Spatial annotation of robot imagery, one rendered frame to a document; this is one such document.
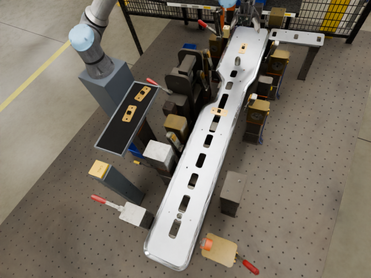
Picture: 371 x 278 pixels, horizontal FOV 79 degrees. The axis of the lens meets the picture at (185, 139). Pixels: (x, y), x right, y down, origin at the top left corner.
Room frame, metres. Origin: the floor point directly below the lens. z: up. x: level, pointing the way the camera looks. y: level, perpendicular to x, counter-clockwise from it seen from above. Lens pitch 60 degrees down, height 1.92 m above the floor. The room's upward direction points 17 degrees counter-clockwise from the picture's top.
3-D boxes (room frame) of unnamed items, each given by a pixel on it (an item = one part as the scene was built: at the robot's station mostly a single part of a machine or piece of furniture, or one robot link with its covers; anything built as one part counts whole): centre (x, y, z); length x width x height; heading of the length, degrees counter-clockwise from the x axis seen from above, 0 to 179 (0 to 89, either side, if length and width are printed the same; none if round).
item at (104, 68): (1.05, 0.33, 1.15); 0.15 x 0.15 x 0.10
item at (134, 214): (0.25, 0.29, 0.88); 0.12 x 0.07 x 0.36; 54
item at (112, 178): (0.42, 0.36, 0.92); 0.08 x 0.08 x 0.44; 54
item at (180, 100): (0.72, 0.00, 0.89); 0.12 x 0.07 x 0.38; 54
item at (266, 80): (0.73, -0.51, 0.84); 0.10 x 0.05 x 0.29; 54
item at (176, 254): (0.60, -0.19, 1.00); 1.38 x 0.22 x 0.02; 144
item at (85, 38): (1.06, 0.33, 1.27); 0.13 x 0.12 x 0.14; 165
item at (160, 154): (0.46, 0.14, 0.90); 0.13 x 0.08 x 0.41; 54
